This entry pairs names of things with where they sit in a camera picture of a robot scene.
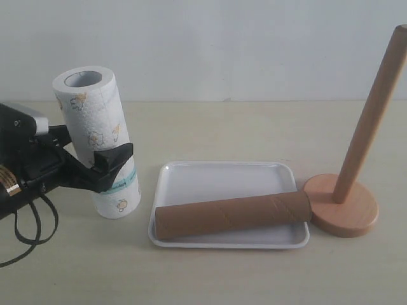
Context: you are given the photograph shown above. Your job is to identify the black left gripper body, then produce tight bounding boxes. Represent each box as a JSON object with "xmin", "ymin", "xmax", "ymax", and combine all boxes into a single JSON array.
[{"xmin": 1, "ymin": 131, "xmax": 66, "ymax": 203}]

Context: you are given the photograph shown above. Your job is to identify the printed white paper towel roll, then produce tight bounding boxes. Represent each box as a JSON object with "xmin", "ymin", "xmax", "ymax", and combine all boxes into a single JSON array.
[{"xmin": 52, "ymin": 66, "xmax": 141, "ymax": 219}]

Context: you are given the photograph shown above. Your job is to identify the brown cardboard tube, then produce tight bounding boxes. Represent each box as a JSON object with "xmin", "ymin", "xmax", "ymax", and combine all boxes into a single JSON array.
[{"xmin": 155, "ymin": 191, "xmax": 312, "ymax": 240}]

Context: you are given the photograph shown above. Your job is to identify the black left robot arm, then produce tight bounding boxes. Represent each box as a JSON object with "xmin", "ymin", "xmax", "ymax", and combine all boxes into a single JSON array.
[{"xmin": 1, "ymin": 103, "xmax": 133, "ymax": 218}]

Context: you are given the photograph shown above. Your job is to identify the wooden paper towel holder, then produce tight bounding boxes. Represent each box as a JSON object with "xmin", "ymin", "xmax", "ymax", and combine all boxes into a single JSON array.
[{"xmin": 303, "ymin": 24, "xmax": 406, "ymax": 238}]

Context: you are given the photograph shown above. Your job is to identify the white rectangular plastic tray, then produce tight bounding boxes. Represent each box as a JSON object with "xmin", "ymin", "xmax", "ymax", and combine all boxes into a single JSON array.
[{"xmin": 148, "ymin": 161, "xmax": 310, "ymax": 250}]

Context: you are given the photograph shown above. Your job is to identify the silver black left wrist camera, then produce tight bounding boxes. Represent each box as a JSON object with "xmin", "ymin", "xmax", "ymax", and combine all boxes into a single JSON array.
[{"xmin": 1, "ymin": 102, "xmax": 49, "ymax": 138}]

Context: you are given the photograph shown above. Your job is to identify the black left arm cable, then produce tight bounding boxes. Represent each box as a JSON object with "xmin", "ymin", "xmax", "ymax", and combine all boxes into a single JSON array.
[{"xmin": 0, "ymin": 193, "xmax": 60, "ymax": 268}]

